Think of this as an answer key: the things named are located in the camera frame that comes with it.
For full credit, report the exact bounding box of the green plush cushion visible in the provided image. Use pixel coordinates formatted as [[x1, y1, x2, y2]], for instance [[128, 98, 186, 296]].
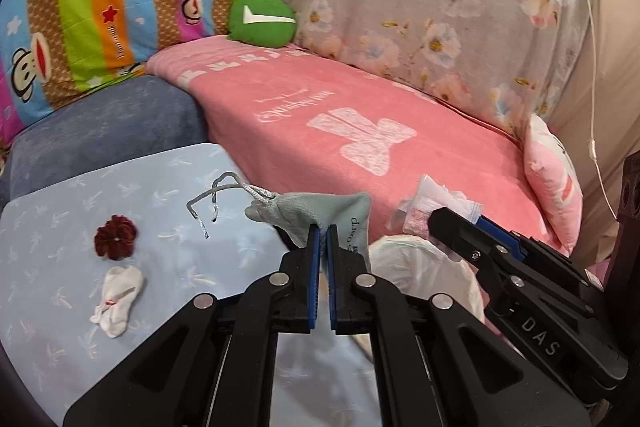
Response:
[[229, 0, 298, 45]]

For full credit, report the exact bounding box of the white plastic bag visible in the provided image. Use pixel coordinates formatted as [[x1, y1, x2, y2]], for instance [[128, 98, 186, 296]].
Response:
[[350, 233, 487, 368]]

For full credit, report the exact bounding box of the blue grey cushion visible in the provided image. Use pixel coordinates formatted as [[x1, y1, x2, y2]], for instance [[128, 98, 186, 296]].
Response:
[[0, 74, 208, 208]]

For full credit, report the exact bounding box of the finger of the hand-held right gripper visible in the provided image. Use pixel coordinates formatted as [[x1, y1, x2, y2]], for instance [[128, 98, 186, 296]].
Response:
[[472, 215, 590, 286], [429, 207, 531, 308]]

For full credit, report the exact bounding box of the white sock pair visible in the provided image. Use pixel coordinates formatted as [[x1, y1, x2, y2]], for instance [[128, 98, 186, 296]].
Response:
[[89, 266, 147, 339]]

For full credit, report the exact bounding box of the light blue palm print cushion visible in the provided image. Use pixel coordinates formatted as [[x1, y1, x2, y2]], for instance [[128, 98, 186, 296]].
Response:
[[0, 142, 381, 427]]

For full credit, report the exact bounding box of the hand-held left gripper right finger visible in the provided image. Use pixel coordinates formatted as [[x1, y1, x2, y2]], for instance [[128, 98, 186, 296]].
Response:
[[326, 227, 591, 427]]

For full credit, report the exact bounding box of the clear plastic packet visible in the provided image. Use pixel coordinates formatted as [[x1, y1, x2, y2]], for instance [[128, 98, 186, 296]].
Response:
[[387, 174, 485, 239]]

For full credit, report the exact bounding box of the dark red scrunchie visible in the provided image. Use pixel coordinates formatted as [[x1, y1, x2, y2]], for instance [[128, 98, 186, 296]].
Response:
[[94, 215, 137, 261]]

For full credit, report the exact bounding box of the pink blanket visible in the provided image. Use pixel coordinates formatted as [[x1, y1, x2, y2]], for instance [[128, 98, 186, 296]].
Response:
[[145, 34, 571, 258]]

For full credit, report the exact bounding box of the white cable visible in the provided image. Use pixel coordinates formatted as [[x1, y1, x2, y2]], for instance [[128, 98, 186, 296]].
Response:
[[577, 0, 628, 228]]

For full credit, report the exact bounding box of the pink pillow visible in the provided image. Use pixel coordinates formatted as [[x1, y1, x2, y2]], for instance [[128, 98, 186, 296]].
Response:
[[522, 113, 585, 257]]

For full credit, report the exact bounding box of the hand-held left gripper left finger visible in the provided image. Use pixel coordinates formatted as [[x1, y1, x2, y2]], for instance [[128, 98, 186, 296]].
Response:
[[62, 224, 322, 427]]

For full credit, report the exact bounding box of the grey drawstring pouch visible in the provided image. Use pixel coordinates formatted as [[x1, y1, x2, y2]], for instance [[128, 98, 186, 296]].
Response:
[[186, 172, 373, 275]]

